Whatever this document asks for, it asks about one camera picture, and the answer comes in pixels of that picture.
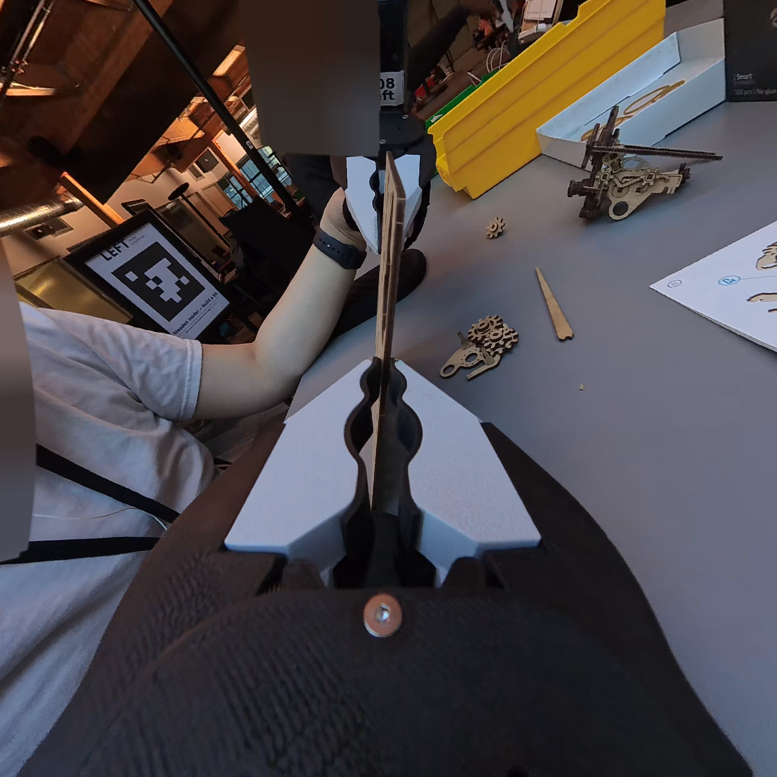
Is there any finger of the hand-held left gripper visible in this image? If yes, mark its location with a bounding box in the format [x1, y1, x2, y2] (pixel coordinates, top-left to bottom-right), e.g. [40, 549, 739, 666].
[344, 155, 387, 256]
[395, 155, 429, 244]

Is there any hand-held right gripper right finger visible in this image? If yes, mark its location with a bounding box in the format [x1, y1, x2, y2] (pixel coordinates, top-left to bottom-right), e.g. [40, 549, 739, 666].
[388, 358, 542, 573]

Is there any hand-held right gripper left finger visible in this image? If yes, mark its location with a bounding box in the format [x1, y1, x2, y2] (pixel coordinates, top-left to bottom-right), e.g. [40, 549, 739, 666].
[223, 358, 374, 571]

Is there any laser-cut wooden parts sheet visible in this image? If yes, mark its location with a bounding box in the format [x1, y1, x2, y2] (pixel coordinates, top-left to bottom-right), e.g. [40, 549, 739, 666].
[370, 152, 406, 511]

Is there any person's left forearm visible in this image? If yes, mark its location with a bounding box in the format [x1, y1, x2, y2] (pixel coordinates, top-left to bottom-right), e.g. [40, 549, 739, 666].
[194, 243, 365, 421]

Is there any grey desk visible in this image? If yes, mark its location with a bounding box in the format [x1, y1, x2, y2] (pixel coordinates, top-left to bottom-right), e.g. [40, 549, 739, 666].
[284, 100, 777, 777]

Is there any person's left hand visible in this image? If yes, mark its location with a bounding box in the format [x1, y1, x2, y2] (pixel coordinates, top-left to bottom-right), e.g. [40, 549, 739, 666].
[318, 185, 360, 248]

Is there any black smartwatch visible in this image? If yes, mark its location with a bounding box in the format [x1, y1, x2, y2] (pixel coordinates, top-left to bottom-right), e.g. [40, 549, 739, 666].
[314, 227, 368, 270]

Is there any green plastic bin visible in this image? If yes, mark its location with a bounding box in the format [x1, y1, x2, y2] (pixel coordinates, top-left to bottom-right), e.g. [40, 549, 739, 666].
[425, 68, 500, 126]

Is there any yellow plastic bin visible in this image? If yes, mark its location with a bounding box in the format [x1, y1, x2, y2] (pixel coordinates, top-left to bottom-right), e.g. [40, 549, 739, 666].
[428, 0, 667, 200]

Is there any wooden gear cluster part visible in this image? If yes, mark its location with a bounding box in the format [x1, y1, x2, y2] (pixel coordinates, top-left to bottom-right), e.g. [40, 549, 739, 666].
[439, 315, 520, 382]

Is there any black slanted pole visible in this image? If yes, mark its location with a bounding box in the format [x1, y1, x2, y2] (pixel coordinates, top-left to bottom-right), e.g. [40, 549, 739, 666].
[130, 0, 306, 217]

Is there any pointed wooden stick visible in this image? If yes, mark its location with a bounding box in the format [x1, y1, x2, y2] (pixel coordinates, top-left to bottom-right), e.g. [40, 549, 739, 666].
[535, 267, 575, 341]

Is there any person's white t-shirt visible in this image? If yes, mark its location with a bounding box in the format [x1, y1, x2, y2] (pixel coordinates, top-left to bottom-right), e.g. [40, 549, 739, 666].
[0, 301, 221, 777]

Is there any wooden model assembly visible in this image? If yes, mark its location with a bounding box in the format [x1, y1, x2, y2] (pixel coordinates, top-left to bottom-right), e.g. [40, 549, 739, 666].
[567, 106, 724, 221]

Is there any black framed marker sign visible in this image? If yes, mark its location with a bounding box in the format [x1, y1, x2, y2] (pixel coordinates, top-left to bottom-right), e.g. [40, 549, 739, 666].
[64, 209, 233, 345]

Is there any light wooden cutout sheet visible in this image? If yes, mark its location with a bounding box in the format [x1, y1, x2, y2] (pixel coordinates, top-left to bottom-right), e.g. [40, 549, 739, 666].
[580, 79, 687, 143]

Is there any white cardboard box tray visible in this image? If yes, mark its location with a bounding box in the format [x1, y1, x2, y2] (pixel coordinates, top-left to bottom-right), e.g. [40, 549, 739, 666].
[537, 30, 727, 163]

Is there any white instruction booklet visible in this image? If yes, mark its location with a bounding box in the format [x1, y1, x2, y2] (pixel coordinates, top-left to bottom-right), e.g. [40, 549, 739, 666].
[650, 221, 777, 354]

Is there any black product box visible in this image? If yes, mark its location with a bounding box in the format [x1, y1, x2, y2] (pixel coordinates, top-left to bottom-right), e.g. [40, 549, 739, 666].
[722, 0, 777, 104]

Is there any black shoulder strap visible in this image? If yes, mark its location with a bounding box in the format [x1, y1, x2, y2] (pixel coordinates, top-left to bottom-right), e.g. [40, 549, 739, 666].
[0, 445, 183, 567]

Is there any silver ventilation duct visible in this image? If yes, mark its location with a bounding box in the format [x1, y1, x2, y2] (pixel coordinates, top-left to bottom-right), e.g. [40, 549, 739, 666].
[0, 193, 84, 238]

